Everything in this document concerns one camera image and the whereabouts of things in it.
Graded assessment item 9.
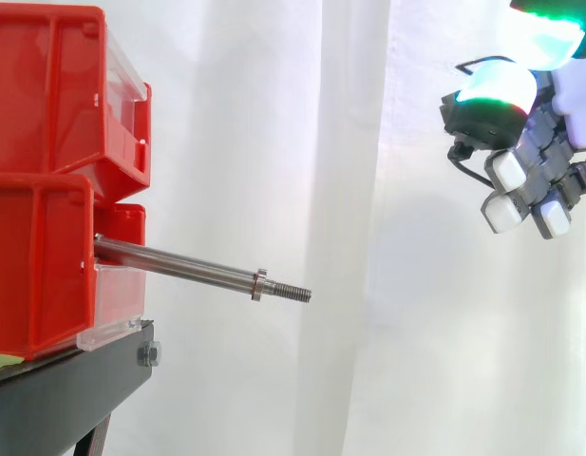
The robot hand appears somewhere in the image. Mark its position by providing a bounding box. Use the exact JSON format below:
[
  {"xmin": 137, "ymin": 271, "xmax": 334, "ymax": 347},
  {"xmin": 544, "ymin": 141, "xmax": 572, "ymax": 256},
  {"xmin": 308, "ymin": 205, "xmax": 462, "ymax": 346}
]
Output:
[{"xmin": 439, "ymin": 0, "xmax": 586, "ymax": 240}]

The metal rod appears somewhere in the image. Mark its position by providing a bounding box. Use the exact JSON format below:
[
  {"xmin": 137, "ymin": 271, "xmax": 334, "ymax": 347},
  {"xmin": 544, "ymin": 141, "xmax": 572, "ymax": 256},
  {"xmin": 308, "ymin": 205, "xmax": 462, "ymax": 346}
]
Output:
[{"xmin": 93, "ymin": 233, "xmax": 313, "ymax": 303}]

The red bin with clear plate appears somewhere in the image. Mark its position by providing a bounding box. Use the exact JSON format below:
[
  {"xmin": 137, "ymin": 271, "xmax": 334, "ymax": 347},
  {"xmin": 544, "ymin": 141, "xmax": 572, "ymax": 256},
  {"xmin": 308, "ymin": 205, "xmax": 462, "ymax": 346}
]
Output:
[
  {"xmin": 0, "ymin": 172, "xmax": 147, "ymax": 361},
  {"xmin": 0, "ymin": 6, "xmax": 153, "ymax": 201}
]

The black stand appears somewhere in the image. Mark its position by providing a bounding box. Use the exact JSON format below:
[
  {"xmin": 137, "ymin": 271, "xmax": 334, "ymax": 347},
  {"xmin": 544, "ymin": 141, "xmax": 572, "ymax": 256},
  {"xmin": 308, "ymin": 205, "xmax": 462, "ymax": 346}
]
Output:
[{"xmin": 0, "ymin": 318, "xmax": 163, "ymax": 456}]

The thin black cable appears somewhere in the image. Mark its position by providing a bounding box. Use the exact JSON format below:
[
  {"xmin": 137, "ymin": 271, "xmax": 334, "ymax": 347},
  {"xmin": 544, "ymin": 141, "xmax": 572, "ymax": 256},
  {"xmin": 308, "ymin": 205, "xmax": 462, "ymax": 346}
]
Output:
[
  {"xmin": 456, "ymin": 56, "xmax": 517, "ymax": 76},
  {"xmin": 446, "ymin": 142, "xmax": 494, "ymax": 189}
]

